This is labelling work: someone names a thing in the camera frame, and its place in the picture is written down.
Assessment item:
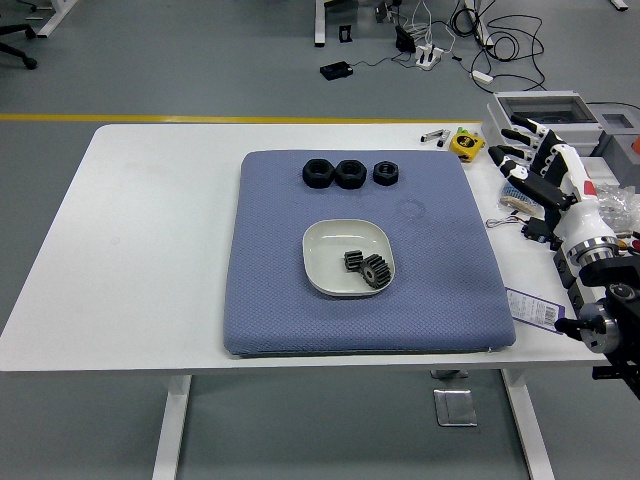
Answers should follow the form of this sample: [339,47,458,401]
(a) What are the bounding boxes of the black servo with wires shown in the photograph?
[485,212,555,245]

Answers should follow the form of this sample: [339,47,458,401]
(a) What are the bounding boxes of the white square dish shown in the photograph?
[301,218,397,299]

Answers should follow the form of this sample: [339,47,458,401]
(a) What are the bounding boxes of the flat black box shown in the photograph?
[319,60,355,82]

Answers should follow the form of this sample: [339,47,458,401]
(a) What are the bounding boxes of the white cables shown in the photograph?
[402,0,456,54]

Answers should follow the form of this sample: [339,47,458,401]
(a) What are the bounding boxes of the white table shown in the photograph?
[0,122,640,480]

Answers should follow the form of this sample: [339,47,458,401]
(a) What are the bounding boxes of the white desk leg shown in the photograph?
[37,0,81,39]
[313,0,329,49]

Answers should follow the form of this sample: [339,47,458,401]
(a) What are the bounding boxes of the purple-edged label card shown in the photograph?
[503,287,566,334]

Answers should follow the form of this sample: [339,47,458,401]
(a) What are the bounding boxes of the grey enclosure with clear lid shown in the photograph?
[482,90,604,166]

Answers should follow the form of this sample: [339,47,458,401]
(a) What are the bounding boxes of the large black hex nut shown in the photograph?
[301,158,335,190]
[334,159,367,191]

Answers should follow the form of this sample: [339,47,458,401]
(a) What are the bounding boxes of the metal floor plate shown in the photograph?
[432,388,479,428]

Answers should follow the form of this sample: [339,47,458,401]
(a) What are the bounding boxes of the large dark metal gear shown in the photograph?
[360,253,394,291]

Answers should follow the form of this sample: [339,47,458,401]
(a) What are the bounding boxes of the blue-grey quilted mat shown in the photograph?
[222,149,518,357]

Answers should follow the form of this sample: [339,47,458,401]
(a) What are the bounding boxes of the black cable tangle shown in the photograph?
[447,0,549,94]

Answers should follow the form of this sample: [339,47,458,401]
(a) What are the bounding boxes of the clear plastic bag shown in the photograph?
[592,182,640,236]

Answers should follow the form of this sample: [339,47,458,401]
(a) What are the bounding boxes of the white power strip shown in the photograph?
[414,43,446,71]

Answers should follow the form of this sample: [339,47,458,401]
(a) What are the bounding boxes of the grey box with orange button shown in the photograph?
[597,112,640,189]

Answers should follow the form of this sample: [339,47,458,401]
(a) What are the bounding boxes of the small black hex nut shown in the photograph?
[372,161,399,187]

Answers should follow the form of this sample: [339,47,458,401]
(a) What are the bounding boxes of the yellow tape measure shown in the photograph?
[448,127,486,164]

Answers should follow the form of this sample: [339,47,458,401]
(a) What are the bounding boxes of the black power adapter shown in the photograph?
[394,24,416,54]

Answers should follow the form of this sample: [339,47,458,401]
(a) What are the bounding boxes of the blue resistor tape bundle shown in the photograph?
[499,180,544,216]

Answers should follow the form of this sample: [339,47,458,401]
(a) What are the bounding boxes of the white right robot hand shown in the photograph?
[488,113,619,252]

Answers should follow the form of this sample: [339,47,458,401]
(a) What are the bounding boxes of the black office chair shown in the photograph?
[0,0,39,70]

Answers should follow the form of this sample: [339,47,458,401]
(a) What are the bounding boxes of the small white box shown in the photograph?
[582,157,616,185]

